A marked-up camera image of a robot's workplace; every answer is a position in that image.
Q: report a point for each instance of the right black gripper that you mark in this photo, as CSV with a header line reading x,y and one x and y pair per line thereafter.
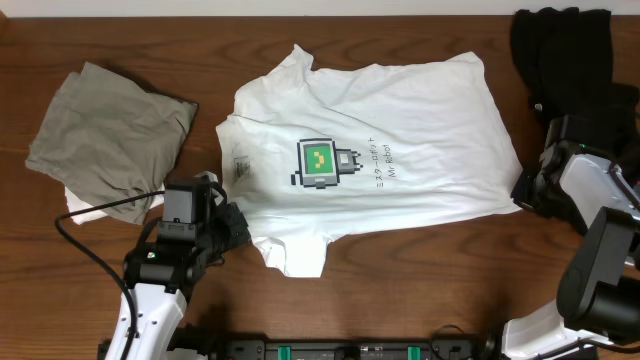
x,y
522,197

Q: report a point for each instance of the white printed t-shirt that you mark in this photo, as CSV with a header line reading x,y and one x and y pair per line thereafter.
x,y
313,155

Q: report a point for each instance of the folded olive green garment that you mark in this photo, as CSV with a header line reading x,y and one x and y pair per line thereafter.
x,y
109,141

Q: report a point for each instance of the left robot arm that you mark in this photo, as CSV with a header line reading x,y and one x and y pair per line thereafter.
x,y
198,226

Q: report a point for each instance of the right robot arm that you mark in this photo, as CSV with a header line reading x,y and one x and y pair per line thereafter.
x,y
596,306

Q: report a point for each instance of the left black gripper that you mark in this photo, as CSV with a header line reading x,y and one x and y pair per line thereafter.
x,y
235,220

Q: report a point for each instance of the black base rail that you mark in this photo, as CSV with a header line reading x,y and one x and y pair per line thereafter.
x,y
350,351

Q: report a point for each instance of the black garment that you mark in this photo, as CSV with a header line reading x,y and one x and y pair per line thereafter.
x,y
565,59

